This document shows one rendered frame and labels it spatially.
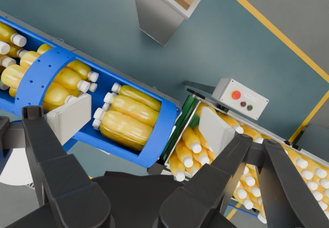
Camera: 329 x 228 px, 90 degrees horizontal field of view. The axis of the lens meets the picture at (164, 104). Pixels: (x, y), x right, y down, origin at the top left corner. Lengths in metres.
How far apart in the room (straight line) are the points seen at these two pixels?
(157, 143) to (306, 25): 2.21
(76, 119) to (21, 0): 2.01
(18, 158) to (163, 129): 0.66
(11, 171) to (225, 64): 1.84
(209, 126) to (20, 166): 0.90
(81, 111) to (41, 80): 0.43
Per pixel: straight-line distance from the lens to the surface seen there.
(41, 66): 0.61
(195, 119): 0.92
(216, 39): 1.91
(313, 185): 1.15
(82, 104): 0.18
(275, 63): 2.25
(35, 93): 0.60
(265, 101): 0.82
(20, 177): 1.01
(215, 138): 0.16
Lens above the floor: 1.74
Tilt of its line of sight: 77 degrees down
